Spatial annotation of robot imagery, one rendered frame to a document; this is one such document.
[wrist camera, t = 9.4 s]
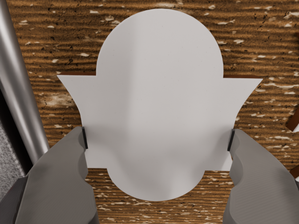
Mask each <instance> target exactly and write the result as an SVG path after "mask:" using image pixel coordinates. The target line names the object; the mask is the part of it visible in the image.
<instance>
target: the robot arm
mask: <svg viewBox="0 0 299 224"><path fill-rule="evenodd" d="M86 149H88V145H87V140H86V135H85V128H84V127H81V126H77V127H75V128H74V129H73V130H72V131H70V132H69V133H68V134H67V135H66V136H64V137H63V138H62V139H61V140H60V141H58V142H57V143H56V144H55V145H54V146H52V147H51V148H50V149H49V150H48V151H47V152H46V153H45V154H44V155H43V156H42V157H41V158H40V159H39V160H38V161H37V162H36V163H35V164H34V166H33V167H32V168H31V169H30V171H29V172H28V174H27V175H26V177H22V178H18V179H17V181H16V182H15V183H14V185H13V186H12V187H11V188H10V190H9V191H8V192H7V194H6V195H5V196H4V198H3V199H2V200H1V201H0V224H100V223H99V218H98V213H97V207H96V202H95V197H94V192H93V188H92V186H91V185H90V184H88V183H87V182H85V178H86V176H87V174H88V168H87V163H86V158H85V151H86ZM227 151H229V152H230V154H231V156H232V158H233V161H232V165H231V168H230V172H229V175H230V177H231V179H232V181H233V183H234V187H233V188H232V189H231V192H230V195H229V198H228V201H227V204H226V208H225V211H224V214H223V220H222V224H299V182H298V181H296V179H295V178H294V177H293V176H292V175H291V174H290V172H289V171H288V170H287V169H286V168H285V167H284V166H283V164H282V163H281V162H280V161H279V160H278V159H277V158H275V157H274V156H273V155H272V154H271V153H270V152H269V151H267V150H266V149H265V148H264V147H263V146H261V145H260V144H259V143H257V142H256V141H255V140H254V139H252V138H251V137H250V136H249V135H247V134H246V133H245V132H244V131H243V130H241V129H236V128H234V129H231V133H230V137H229V141H228V147H227Z"/></svg>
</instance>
